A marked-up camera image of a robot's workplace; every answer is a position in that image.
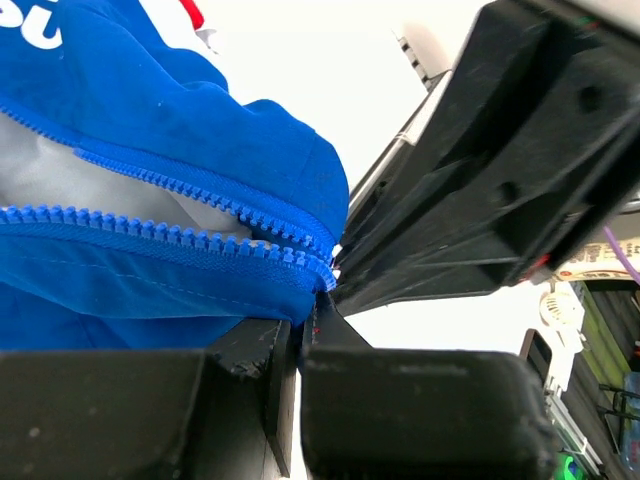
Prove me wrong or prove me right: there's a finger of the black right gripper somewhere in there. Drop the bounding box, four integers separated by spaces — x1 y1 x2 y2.
333 164 545 315

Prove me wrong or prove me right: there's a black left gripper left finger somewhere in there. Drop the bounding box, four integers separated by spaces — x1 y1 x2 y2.
1 319 296 479

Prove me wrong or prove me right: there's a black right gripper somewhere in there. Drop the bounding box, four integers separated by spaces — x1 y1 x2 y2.
344 1 639 288

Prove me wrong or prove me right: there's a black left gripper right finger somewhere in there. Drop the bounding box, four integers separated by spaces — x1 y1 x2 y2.
300 293 558 479

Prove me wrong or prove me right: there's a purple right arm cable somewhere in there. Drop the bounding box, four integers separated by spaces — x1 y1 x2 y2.
602 224 640 281

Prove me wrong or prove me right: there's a blue white red jacket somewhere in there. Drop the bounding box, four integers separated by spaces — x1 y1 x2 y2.
1 1 349 350

